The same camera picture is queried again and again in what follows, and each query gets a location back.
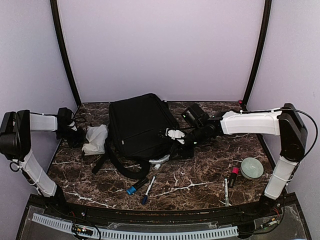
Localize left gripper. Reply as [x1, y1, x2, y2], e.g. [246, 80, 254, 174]
[56, 126, 89, 149]

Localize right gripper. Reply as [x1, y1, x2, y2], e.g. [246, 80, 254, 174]
[169, 124, 207, 160]

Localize white tissue pack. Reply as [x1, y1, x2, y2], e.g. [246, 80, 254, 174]
[81, 124, 108, 156]

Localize green white glue stick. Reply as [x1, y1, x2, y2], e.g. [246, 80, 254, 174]
[154, 163, 162, 170]

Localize black student backpack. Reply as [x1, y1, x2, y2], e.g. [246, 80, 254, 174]
[91, 93, 179, 180]

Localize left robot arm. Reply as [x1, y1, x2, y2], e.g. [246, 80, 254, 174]
[0, 107, 86, 198]

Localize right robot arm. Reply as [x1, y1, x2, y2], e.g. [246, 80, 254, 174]
[165, 103, 311, 217]

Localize blue capped pen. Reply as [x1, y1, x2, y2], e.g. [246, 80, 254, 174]
[141, 175, 156, 205]

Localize black blue highlighter marker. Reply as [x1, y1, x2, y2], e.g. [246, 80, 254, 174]
[126, 177, 149, 195]

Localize black pink highlighter marker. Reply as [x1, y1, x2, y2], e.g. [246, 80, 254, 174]
[228, 167, 239, 188]

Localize grey white pen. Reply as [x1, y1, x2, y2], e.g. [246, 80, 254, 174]
[224, 177, 230, 207]

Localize near celadon bowl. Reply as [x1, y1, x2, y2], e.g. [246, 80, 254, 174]
[240, 157, 264, 180]

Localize small circuit board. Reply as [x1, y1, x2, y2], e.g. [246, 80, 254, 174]
[71, 225, 94, 236]

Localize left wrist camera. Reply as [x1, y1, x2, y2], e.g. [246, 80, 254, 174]
[68, 121, 78, 131]

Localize white slotted cable duct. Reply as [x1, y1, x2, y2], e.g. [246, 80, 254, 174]
[31, 213, 239, 240]

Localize left black frame post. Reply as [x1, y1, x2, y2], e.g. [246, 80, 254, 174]
[49, 0, 82, 107]

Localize black frame post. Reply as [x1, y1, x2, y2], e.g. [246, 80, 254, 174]
[49, 0, 82, 107]
[239, 0, 272, 109]

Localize right black frame post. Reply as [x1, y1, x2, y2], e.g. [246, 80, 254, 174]
[239, 0, 272, 109]

